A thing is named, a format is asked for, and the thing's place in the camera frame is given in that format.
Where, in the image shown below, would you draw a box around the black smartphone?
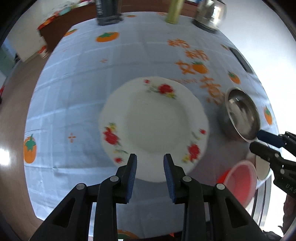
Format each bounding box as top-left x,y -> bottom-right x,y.
228,46 -> 253,75

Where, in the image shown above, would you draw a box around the stainless steel electric kettle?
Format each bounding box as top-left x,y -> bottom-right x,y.
192,0 -> 228,33

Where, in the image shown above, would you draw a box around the red gift box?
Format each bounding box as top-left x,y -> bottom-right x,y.
38,14 -> 60,29

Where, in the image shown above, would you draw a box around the red plastic cup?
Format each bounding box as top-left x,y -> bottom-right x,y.
216,160 -> 258,207

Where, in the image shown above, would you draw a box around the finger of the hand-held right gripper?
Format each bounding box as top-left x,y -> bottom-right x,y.
249,141 -> 285,164
257,129 -> 296,149

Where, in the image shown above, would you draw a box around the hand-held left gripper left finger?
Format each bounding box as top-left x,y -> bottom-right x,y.
29,153 -> 137,241

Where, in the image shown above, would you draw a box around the person's right hand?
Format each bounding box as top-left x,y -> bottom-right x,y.
279,196 -> 296,237

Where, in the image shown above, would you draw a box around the white enamel bowl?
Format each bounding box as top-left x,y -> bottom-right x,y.
254,154 -> 271,181

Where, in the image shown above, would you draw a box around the stainless steel bowl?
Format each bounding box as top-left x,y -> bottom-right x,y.
218,87 -> 262,142

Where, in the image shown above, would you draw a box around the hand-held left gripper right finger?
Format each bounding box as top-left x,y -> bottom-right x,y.
163,153 -> 269,241

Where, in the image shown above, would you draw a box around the white plate red flowers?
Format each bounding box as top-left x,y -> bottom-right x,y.
98,76 -> 210,183

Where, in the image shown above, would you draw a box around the green bottle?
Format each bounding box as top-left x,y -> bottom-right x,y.
165,0 -> 184,24

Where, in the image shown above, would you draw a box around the large dark thermos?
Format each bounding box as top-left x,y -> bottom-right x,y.
95,0 -> 124,26

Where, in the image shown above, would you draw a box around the white bucket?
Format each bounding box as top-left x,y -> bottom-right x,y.
37,45 -> 50,58

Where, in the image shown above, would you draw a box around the persimmon print tablecloth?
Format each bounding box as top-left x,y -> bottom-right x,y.
23,11 -> 278,239

